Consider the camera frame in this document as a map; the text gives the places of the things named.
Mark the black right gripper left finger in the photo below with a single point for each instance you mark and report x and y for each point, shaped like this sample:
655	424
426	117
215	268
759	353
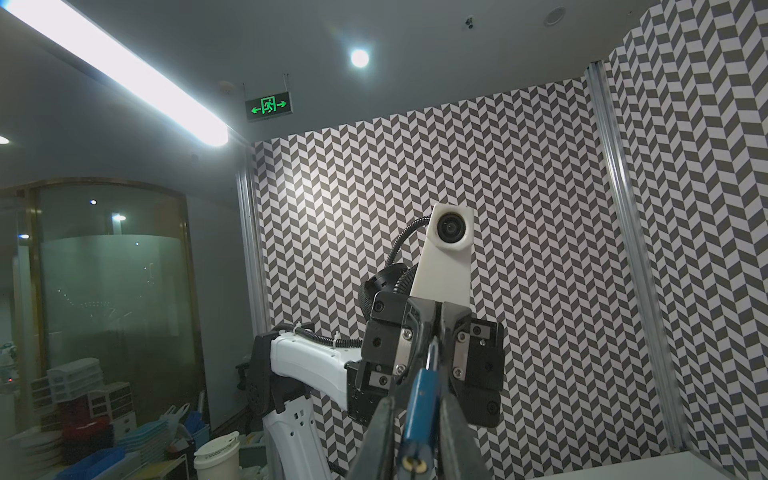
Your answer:
375	457

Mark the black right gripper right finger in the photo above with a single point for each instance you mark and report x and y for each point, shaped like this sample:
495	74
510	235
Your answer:
460	457

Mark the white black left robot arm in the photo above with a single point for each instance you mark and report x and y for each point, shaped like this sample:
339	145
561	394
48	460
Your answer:
291	361

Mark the paper coffee cup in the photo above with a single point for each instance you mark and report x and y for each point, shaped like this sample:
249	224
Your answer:
218	459

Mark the green exit sign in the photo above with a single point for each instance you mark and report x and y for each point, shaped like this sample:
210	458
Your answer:
269	106

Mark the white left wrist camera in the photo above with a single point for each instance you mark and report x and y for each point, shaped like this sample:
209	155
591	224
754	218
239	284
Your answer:
444	270

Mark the aluminium left corner post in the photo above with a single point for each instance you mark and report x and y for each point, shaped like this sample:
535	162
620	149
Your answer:
255	274

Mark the long ceiling light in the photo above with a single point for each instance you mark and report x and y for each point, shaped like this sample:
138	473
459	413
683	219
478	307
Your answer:
71	30

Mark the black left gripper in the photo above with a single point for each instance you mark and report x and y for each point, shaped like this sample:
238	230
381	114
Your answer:
405	335

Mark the aluminium corner post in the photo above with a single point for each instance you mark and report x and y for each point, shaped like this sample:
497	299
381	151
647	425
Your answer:
637	256
255	274

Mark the aluminium right corner post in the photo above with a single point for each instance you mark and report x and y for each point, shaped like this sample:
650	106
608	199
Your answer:
637	256

